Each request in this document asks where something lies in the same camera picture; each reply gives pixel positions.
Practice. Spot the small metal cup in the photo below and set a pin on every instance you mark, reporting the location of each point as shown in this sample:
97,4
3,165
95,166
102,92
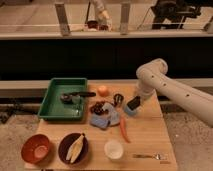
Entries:
118,99

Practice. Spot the dark brown bowl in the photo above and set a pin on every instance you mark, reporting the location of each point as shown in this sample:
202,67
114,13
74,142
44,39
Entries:
66,143

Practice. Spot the metal fork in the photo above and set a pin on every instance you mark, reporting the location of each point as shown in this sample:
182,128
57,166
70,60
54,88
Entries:
155,156

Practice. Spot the dark grape bunch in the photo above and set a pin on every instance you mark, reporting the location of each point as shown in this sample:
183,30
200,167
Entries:
97,108

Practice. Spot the blue cloth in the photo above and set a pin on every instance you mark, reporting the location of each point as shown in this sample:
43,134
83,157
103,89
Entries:
99,121

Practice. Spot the left grey post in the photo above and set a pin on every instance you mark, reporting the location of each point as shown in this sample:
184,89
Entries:
62,19

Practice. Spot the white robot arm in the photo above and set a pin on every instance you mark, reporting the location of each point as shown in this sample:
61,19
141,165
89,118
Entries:
152,77

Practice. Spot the white paper cup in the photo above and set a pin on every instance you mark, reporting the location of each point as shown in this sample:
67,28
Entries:
114,150

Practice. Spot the right grey post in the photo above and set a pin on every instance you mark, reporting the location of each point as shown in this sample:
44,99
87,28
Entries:
125,10

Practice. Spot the background black machine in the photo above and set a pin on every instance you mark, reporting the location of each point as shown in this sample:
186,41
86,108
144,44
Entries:
172,14

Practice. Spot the pale corn husk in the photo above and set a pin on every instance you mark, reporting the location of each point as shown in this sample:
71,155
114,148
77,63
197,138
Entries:
75,149

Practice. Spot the orange bowl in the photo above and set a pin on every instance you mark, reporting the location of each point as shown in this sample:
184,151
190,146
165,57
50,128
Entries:
35,149

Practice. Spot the black and blue eraser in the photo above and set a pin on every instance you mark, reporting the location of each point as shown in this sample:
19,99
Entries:
131,106

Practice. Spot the grey post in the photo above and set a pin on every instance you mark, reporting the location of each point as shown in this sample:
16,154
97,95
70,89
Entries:
125,10
62,19

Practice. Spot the orange carrot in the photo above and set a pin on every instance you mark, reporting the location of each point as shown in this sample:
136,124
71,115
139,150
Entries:
123,129

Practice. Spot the black handled scoop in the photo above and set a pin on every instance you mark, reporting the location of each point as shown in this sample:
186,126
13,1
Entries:
74,97

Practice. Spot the green plastic tray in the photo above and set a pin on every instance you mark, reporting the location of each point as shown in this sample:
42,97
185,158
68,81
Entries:
53,109

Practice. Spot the grey plate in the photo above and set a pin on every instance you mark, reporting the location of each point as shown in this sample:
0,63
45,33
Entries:
113,115

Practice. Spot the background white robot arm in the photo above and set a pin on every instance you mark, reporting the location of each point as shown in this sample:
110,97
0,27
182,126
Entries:
102,19

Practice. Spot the orange fruit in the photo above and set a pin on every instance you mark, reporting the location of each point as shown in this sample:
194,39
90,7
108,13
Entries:
103,91

